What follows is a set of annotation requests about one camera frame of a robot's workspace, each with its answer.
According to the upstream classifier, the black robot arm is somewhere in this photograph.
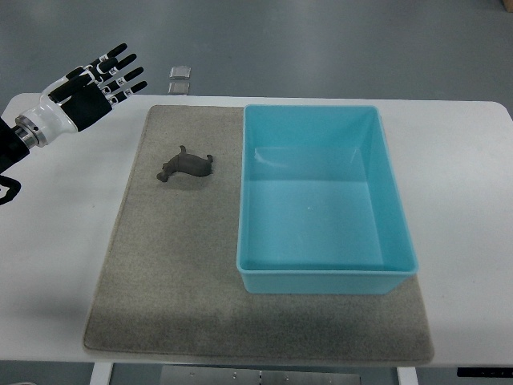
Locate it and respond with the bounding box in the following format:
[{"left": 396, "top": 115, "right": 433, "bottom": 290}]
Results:
[{"left": 1, "top": 119, "right": 34, "bottom": 205}]

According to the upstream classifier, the grey felt mat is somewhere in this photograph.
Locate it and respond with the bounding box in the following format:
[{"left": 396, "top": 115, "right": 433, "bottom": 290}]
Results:
[{"left": 83, "top": 106, "right": 434, "bottom": 366}]

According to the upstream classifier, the metal base plate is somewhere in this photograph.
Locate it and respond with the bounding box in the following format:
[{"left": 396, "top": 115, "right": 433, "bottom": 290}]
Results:
[{"left": 160, "top": 366, "right": 362, "bottom": 385}]

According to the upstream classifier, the brown toy hippo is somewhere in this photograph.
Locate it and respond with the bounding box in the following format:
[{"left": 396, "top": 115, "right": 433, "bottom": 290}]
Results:
[{"left": 156, "top": 145, "right": 213, "bottom": 183}]

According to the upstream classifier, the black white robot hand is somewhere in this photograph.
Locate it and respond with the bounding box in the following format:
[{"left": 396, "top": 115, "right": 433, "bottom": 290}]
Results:
[{"left": 14, "top": 43, "right": 147, "bottom": 148}]

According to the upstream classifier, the blue plastic box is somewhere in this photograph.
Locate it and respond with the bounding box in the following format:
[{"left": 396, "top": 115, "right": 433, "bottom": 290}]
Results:
[{"left": 236, "top": 105, "right": 418, "bottom": 294}]

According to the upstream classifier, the left white table leg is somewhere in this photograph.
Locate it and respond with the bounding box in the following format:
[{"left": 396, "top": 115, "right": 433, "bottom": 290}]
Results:
[{"left": 89, "top": 363, "right": 114, "bottom": 385}]

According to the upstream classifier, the right white table leg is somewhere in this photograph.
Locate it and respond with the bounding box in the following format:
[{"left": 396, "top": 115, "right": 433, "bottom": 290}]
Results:
[{"left": 397, "top": 367, "right": 419, "bottom": 385}]

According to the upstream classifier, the white table leg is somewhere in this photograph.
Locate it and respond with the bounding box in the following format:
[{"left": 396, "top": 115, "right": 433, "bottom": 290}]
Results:
[
  {"left": 89, "top": 363, "right": 114, "bottom": 385},
  {"left": 397, "top": 367, "right": 419, "bottom": 385}
]

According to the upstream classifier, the black table control panel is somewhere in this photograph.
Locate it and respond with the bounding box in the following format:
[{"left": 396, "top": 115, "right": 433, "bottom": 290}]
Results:
[{"left": 457, "top": 367, "right": 513, "bottom": 379}]

